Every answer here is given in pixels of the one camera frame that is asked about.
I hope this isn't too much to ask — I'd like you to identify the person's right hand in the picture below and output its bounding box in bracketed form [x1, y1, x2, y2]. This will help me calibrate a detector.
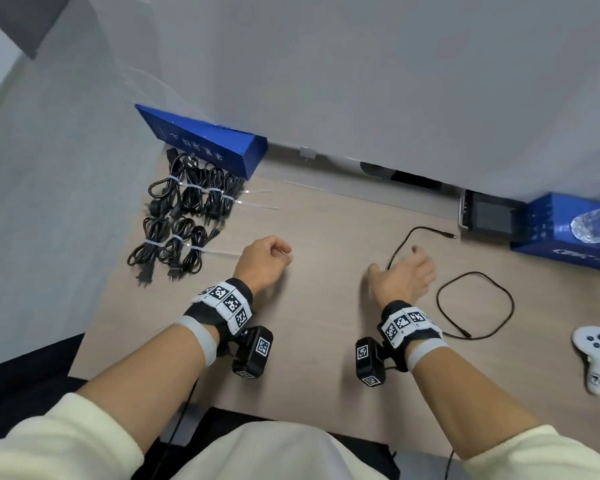
[367, 246, 437, 309]

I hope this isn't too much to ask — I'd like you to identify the person's left hand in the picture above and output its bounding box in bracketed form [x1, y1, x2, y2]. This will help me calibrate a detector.
[232, 235, 295, 295]

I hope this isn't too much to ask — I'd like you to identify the pile of black cables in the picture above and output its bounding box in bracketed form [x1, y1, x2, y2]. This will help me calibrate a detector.
[386, 225, 516, 341]

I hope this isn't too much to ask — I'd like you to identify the thin black power cable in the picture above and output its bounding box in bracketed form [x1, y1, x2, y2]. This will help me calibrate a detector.
[219, 172, 247, 231]

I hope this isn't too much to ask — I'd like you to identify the black cable with two-pin plug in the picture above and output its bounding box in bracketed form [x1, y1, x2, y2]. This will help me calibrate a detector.
[157, 217, 197, 282]

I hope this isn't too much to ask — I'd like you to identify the thick black power cable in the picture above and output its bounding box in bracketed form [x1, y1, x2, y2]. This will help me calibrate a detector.
[167, 150, 205, 214]

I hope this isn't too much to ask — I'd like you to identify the black charger cable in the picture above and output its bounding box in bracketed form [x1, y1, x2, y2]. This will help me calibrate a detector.
[127, 217, 172, 289]

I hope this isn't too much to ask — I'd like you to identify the black cable with round plug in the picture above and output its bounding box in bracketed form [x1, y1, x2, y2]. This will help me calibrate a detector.
[146, 177, 182, 217]

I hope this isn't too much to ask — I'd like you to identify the person's right forearm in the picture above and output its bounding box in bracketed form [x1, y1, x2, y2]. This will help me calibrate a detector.
[409, 349, 600, 480]

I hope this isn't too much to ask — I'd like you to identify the person's cream sweater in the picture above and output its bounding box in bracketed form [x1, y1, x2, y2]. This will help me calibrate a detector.
[172, 422, 381, 480]

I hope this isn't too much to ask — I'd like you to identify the grey right wristband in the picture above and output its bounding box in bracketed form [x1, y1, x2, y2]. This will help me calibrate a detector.
[406, 338, 450, 373]

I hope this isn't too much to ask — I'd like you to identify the grey wristband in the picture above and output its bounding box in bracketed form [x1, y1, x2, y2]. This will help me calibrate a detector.
[175, 316, 220, 368]
[406, 338, 450, 373]

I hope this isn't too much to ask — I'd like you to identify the light wooden table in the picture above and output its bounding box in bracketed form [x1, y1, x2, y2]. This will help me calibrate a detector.
[69, 144, 600, 461]

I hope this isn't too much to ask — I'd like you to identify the grey left wristband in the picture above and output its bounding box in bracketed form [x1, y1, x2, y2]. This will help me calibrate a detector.
[175, 316, 220, 368]

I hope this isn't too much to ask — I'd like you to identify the small black screen device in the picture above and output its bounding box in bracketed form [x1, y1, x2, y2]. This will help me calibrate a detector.
[457, 190, 526, 241]

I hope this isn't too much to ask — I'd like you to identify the blue triangular box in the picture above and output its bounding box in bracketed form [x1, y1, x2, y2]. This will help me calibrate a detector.
[133, 103, 269, 181]

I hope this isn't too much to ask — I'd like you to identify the blue rectangular box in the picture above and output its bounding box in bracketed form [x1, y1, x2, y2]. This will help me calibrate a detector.
[511, 192, 600, 273]

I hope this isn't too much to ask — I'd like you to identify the black office chair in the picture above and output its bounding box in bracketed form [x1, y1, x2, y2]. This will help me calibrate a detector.
[145, 404, 401, 480]

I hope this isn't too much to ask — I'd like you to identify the white game controller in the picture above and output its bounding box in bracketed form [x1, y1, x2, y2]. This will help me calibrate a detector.
[572, 326, 600, 397]

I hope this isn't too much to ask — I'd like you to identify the grey door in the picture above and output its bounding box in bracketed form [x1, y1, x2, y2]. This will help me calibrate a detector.
[0, 0, 76, 61]

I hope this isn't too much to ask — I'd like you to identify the right wrist marker strap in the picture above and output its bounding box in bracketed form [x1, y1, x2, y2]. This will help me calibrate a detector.
[377, 300, 443, 373]

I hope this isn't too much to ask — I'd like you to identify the wrist marker strap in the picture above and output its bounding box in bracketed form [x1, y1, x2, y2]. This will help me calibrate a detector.
[183, 278, 255, 355]
[377, 300, 443, 373]

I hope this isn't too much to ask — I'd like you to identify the left wrist marker strap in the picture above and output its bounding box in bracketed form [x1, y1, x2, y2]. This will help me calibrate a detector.
[183, 278, 255, 355]

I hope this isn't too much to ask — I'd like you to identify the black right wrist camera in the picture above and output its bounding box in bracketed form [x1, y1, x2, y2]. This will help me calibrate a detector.
[355, 337, 389, 388]

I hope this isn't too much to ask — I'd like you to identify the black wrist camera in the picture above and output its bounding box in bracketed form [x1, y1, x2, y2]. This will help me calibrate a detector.
[231, 325, 275, 381]
[355, 337, 389, 388]

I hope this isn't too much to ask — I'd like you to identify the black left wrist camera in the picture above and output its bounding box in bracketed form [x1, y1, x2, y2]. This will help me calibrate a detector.
[231, 325, 275, 381]

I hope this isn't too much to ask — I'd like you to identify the black left camera cable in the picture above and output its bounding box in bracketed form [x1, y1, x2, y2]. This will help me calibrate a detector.
[155, 377, 201, 480]

